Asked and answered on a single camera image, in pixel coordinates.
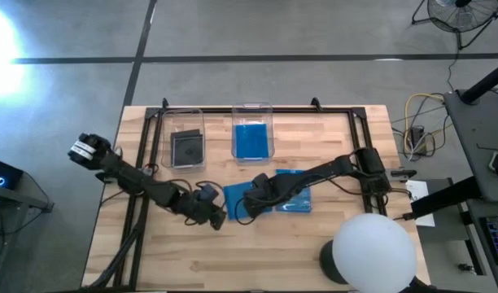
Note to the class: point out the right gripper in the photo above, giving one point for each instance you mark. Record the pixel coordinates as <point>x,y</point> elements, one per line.
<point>267,194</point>

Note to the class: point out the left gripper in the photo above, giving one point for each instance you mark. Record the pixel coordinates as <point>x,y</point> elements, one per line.
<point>198,209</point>

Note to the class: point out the black jewel case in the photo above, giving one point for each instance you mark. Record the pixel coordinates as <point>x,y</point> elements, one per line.
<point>184,132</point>
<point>188,151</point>

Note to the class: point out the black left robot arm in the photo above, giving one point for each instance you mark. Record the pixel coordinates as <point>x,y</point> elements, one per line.
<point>131,177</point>

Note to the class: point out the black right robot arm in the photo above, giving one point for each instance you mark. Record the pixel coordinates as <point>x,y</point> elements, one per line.
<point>314,173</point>

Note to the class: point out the black round lamp base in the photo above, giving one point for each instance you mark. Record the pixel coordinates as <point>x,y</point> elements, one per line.
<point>326,260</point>

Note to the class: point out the clear plastic bin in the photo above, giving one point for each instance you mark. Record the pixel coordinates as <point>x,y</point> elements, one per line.
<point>167,122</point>
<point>253,114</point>

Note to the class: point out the white spherical lamp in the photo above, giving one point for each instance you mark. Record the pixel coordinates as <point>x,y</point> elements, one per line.
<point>373,252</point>

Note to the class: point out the white paper sheet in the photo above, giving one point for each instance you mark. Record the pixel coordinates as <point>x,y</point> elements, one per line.
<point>420,191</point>

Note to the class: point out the grey power strip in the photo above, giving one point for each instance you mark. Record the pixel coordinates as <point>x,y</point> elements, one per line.
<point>418,136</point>

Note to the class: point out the black flat bar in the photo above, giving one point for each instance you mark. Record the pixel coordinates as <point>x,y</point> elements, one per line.
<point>444,199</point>

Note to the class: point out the grey shelf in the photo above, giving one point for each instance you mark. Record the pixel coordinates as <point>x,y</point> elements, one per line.
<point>21,195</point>

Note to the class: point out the black box with blue light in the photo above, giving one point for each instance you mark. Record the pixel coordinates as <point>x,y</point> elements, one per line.
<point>9,171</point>

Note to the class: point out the grey side desk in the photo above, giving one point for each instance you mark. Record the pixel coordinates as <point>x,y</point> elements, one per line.
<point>477,134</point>

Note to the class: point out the black round pole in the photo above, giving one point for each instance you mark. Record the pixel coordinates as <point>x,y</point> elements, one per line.
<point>489,81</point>

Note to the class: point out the black floor fan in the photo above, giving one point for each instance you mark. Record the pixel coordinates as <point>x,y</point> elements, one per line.
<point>460,16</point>

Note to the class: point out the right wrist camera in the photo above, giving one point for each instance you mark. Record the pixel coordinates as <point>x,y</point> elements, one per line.
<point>261,181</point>

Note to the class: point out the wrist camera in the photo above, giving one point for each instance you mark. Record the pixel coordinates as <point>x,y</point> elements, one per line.
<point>261,181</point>
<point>208,192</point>

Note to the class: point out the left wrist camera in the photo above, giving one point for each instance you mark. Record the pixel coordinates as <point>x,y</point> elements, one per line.
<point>208,192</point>

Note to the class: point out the black aluminium table frame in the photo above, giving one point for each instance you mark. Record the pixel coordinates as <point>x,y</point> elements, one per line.
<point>298,110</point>

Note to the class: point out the black mounting bracket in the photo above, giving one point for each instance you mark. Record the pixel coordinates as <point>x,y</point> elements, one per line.
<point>403,173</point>

